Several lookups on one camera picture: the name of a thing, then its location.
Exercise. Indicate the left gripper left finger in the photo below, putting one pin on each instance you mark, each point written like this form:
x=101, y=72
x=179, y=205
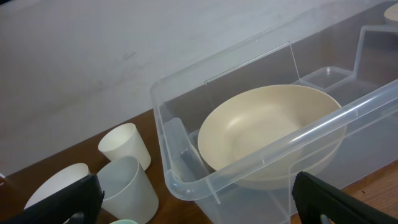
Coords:
x=80, y=202

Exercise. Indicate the white small bowl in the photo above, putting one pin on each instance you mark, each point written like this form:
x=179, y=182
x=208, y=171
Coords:
x=58, y=181

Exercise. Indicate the clear plastic storage container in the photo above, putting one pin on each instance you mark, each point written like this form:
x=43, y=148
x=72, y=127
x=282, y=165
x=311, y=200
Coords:
x=344, y=49

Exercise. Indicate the cream plate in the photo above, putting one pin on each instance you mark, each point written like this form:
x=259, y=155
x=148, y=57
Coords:
x=391, y=15
x=256, y=118

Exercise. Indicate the mint green cup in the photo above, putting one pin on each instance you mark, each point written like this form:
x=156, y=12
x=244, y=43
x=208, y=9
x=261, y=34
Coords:
x=125, y=221

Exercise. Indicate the cream white cup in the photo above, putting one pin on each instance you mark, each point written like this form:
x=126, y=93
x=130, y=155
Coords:
x=122, y=141

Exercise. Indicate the grey translucent cup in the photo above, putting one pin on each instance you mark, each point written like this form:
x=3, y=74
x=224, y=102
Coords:
x=128, y=193

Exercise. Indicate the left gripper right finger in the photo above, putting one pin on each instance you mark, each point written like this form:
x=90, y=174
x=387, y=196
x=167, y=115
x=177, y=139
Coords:
x=316, y=200

